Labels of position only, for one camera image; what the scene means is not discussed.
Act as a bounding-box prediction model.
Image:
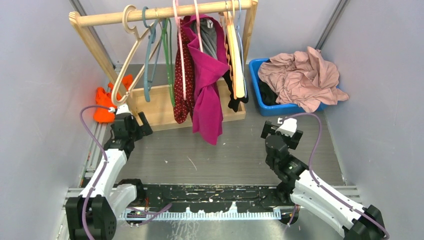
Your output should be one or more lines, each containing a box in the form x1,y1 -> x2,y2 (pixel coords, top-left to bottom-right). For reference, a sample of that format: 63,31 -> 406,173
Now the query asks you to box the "black skirt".
222,69 -> 250,114

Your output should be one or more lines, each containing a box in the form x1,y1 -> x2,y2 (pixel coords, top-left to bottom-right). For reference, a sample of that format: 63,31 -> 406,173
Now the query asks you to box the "red dotted garment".
173,30 -> 195,124

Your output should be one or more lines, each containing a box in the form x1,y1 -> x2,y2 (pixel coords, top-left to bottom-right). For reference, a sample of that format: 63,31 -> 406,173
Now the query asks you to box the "magenta skirt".
182,14 -> 229,145

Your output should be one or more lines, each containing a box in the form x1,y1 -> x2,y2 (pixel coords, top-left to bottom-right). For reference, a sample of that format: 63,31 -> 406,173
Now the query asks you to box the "light blue hanger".
235,0 -> 248,99

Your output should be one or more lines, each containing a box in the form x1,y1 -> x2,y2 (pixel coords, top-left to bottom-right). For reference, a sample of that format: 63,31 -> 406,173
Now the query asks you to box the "pink plastic hanger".
172,0 -> 187,101

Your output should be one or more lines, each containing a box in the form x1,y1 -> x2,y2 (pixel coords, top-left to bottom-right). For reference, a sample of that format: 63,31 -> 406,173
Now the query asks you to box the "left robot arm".
65,112 -> 153,240

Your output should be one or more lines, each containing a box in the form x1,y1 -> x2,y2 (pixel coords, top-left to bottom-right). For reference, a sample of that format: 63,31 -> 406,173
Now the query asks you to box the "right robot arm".
261,121 -> 389,240

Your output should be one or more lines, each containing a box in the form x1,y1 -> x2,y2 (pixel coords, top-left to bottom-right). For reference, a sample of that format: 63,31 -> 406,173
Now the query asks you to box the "cream hanger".
110,4 -> 163,108

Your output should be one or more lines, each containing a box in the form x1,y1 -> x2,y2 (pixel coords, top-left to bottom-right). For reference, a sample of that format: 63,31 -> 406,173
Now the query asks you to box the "wooden hanger rack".
68,0 -> 258,131

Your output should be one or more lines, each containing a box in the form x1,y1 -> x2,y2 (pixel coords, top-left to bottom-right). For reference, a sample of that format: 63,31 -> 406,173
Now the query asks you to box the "light wooden hanger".
224,0 -> 245,99

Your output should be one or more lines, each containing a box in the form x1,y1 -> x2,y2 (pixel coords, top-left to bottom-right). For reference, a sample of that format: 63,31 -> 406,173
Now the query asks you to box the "teal blue hanger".
142,6 -> 159,103

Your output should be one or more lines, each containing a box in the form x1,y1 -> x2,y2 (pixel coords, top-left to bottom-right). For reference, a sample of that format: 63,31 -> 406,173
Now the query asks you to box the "green hanger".
161,18 -> 176,107

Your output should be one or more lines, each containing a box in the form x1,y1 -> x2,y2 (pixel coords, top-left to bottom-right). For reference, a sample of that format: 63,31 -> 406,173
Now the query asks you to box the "blue plastic bin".
248,58 -> 305,117

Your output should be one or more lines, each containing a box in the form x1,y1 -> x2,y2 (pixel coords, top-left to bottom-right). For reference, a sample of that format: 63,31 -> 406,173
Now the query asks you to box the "black garment in bin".
258,80 -> 278,106

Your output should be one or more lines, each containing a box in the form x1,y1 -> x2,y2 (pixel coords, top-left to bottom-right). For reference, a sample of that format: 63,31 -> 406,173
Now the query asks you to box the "orange garment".
93,82 -> 117,124

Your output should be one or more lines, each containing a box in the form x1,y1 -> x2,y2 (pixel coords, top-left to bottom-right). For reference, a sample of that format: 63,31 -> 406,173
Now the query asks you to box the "pink garment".
257,46 -> 350,113

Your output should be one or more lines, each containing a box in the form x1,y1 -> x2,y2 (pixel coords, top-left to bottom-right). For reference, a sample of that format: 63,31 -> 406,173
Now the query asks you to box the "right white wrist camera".
276,117 -> 298,137

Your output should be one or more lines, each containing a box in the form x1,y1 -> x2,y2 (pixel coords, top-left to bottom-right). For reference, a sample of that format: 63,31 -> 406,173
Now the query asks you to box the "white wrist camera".
115,104 -> 132,115
276,117 -> 298,137

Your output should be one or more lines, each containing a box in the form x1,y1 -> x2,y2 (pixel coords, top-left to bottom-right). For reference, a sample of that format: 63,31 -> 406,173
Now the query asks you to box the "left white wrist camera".
115,104 -> 132,115

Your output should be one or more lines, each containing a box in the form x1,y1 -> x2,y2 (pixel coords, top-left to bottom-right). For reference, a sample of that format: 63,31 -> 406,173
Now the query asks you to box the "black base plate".
129,184 -> 295,213

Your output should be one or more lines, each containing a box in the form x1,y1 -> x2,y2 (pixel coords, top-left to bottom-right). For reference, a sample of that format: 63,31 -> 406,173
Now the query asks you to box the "aluminium rail frame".
62,186 -> 364,222

